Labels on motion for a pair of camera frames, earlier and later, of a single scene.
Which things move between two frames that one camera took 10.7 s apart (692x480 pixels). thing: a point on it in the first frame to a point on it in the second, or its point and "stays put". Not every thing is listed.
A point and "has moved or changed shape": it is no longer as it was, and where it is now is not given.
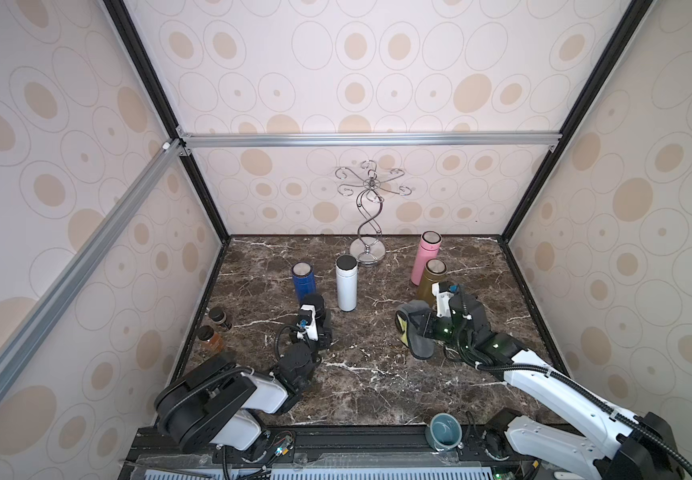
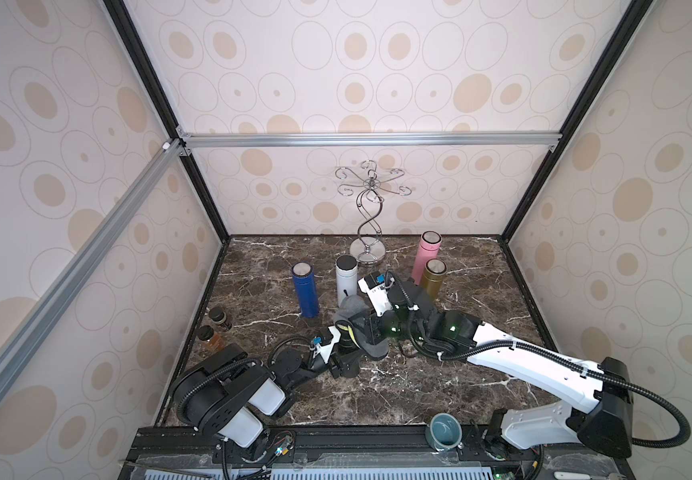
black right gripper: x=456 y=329 to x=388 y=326
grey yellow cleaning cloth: x=409 y=321 has moved or changed shape
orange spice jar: x=210 y=339 stays put
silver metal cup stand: x=370 y=248 stays put
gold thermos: x=434 y=270 stays put
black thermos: x=323 y=317 to x=350 y=356
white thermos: x=347 y=282 stays put
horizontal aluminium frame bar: x=508 y=140 stays put
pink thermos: x=427 y=249 stays put
